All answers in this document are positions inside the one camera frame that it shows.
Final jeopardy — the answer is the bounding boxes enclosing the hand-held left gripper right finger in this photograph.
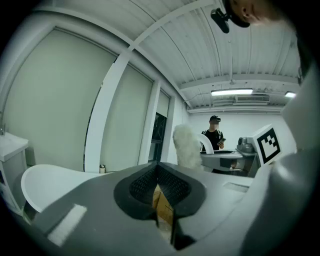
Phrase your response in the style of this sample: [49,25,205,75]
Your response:
[157,161,253,256]

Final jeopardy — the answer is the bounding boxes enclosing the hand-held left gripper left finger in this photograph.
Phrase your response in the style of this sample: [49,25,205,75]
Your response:
[31,161,176,256]

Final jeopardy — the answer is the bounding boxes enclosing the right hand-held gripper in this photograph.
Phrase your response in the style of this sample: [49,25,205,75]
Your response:
[199,124,282,178]

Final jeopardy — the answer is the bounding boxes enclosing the white fluffy duster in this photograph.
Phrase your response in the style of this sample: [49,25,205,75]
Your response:
[172,124,215,172]

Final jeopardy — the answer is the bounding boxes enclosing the white bathtub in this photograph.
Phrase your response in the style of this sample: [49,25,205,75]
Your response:
[12,163,118,216]

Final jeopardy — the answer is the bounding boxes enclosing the person's right hand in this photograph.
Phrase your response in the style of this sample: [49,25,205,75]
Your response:
[231,159,252,176]

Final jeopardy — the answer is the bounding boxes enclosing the flat cardboard box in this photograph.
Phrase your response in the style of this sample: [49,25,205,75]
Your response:
[151,184,175,226]

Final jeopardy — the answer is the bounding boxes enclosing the dark framed window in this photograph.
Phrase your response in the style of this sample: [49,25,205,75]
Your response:
[148,112,168,162]

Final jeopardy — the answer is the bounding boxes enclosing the white ceiling pipes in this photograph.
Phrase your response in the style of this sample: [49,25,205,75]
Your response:
[187,106,286,115]

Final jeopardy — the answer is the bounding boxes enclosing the half-raised pale roller blind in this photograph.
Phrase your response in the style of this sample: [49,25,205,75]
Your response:
[156,89,171,119]

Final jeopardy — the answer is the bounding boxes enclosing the white air conditioner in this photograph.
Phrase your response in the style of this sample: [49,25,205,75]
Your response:
[234,94,271,104]

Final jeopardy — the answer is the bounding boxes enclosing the white sink cabinet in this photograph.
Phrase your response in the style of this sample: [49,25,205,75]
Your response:
[0,132,31,216]

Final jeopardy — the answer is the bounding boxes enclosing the person's black shirt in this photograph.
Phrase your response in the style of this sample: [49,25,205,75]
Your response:
[289,29,318,86]

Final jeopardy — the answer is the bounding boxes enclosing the person's head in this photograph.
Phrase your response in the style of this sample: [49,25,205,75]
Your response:
[222,0,288,28]

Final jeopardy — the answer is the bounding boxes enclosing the white ceiling cable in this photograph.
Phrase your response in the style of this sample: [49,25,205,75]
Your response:
[184,92,213,104]

